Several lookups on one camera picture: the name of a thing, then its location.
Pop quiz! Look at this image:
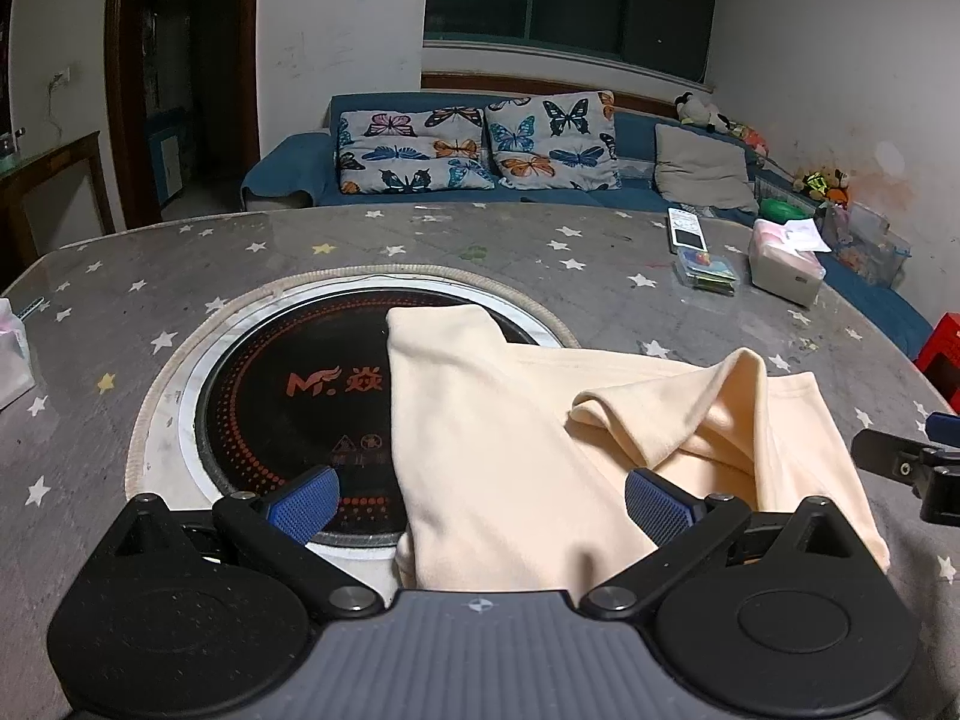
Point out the round black induction cooker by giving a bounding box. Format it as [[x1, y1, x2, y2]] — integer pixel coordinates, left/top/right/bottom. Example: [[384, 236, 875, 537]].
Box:
[[178, 276, 563, 563]]

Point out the red plastic stool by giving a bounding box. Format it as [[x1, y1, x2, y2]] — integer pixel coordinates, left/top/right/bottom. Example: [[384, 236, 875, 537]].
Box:
[[915, 315, 960, 413]]

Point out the cream cloth garment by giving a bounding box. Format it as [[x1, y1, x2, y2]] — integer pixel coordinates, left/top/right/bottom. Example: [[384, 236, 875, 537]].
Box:
[[386, 304, 892, 593]]

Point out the colourful card pack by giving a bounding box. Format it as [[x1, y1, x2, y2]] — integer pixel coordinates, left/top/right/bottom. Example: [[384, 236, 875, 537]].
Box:
[[673, 250, 740, 296]]

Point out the yellow tiger plush toy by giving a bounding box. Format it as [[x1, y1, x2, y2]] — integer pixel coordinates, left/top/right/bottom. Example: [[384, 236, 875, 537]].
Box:
[[795, 169, 854, 209]]

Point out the panda plush toy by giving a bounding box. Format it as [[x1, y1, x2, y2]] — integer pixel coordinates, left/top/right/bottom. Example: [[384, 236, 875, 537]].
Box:
[[673, 92, 732, 130]]

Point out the wooden cabinet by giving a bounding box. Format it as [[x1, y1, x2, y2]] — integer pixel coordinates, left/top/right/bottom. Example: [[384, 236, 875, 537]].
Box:
[[0, 131, 117, 267]]

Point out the butterfly print pillow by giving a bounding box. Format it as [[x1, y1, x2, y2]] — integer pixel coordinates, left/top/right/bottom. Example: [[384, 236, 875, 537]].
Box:
[[337, 106, 488, 160], [337, 136, 497, 194], [484, 90, 622, 191]]

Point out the grey cushion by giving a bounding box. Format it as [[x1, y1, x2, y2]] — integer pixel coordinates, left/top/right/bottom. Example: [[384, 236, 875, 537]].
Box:
[[654, 124, 758, 215]]

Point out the grey star-printed tablecloth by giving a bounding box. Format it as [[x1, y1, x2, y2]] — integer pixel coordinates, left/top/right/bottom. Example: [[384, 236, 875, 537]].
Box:
[[0, 202, 960, 720]]

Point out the pink white tissue box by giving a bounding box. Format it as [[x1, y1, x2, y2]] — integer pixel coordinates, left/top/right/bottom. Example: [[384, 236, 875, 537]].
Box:
[[748, 219, 832, 307]]

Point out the clear plastic storage box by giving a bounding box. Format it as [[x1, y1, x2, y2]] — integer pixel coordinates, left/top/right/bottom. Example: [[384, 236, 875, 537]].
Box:
[[821, 202, 911, 287]]

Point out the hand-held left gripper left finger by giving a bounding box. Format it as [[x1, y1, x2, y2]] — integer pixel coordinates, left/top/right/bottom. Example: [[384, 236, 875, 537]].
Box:
[[112, 465, 383, 620]]

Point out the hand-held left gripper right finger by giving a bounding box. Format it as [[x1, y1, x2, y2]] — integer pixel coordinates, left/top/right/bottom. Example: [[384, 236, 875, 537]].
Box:
[[581, 469, 890, 620]]

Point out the blue sofa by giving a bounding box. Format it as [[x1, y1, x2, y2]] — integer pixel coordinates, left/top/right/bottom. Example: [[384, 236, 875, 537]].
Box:
[[241, 92, 935, 361]]

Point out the white tissue pack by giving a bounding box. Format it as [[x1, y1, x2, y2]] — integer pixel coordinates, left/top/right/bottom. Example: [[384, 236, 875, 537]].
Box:
[[0, 298, 35, 412]]

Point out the white remote control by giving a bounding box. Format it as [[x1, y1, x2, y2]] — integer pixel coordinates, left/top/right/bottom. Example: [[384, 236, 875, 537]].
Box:
[[667, 208, 710, 254]]

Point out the dark wooden door frame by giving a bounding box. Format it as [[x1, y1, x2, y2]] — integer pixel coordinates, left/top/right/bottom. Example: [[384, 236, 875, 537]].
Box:
[[105, 0, 263, 230]]

